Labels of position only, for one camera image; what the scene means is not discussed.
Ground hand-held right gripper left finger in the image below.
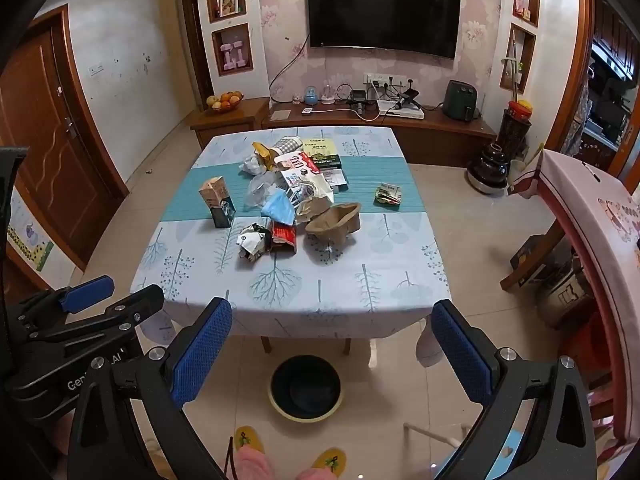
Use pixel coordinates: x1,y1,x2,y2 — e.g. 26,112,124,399
67,297,234,480

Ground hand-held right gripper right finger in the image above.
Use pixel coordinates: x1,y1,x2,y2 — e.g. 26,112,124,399
430,299,599,480

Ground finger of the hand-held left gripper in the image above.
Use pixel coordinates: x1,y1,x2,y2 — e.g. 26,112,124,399
30,284,166,361
15,275,116,329

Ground black round trash bin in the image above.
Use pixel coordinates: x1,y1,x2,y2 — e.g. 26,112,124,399
267,354,344,420

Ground clear plastic container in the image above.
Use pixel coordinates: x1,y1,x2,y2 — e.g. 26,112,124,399
244,172,281,208

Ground green snack packet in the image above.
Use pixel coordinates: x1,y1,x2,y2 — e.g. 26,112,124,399
374,183,403,206

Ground grey checkered paper cup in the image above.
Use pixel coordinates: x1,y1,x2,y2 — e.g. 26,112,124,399
272,135,302,157

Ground yellow green chocolate box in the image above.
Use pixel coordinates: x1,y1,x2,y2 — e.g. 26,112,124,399
300,137,344,171

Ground yellow slipper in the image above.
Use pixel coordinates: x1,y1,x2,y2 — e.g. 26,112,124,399
317,449,347,476
234,426,265,461

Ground dark printed cardboard box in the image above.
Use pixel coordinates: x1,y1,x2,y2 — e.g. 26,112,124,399
510,235,551,282

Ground steel pot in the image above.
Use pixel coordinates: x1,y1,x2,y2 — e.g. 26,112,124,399
535,260,596,331

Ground silver crumpled wrapper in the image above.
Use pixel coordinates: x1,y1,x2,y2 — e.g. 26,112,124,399
237,224,273,262

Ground person's left leg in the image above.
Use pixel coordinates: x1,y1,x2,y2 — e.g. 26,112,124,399
235,447,274,480

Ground tree print tablecloth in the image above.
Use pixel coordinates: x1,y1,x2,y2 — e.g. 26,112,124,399
130,125,451,357

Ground red snack packet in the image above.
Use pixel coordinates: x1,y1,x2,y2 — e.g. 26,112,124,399
270,222,299,254

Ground brown green drink carton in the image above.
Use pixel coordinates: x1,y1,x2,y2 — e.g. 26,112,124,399
198,176,236,229

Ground brown wooden door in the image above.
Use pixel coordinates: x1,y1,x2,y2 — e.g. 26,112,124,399
0,5,131,271

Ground blue face mask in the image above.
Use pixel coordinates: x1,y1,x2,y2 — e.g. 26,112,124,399
261,189,299,226

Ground brown paper bowl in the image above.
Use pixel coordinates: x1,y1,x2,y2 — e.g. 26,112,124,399
305,202,362,239

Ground pink cloth covered table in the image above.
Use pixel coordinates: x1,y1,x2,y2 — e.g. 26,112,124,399
500,149,640,453

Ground dark round ceramic jar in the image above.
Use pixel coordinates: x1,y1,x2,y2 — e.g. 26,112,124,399
467,142,511,196

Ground white container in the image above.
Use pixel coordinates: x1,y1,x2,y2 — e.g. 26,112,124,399
507,157,538,193

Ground white crumpled plastic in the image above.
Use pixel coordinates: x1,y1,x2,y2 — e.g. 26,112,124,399
241,154,271,176

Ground yellow crumpled wrapper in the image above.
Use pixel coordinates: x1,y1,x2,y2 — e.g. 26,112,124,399
251,141,281,163

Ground red white printed box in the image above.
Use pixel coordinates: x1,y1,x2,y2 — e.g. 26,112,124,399
274,150,321,176

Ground wooden side cabinet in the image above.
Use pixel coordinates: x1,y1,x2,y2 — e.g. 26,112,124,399
190,97,271,150

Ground wooden television bench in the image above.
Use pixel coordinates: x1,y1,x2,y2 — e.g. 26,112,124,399
262,102,498,167

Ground fruit bowl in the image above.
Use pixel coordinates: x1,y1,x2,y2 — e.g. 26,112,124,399
206,90,245,112

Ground white set-top box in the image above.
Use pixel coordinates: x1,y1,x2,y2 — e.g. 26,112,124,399
376,100,426,121

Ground dark green air fryer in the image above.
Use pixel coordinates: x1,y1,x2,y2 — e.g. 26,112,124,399
442,80,481,122

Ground white wall outlets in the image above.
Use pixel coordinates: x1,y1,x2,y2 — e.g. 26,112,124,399
364,72,416,88

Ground black wall television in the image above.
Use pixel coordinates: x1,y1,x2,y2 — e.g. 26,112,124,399
306,0,462,60

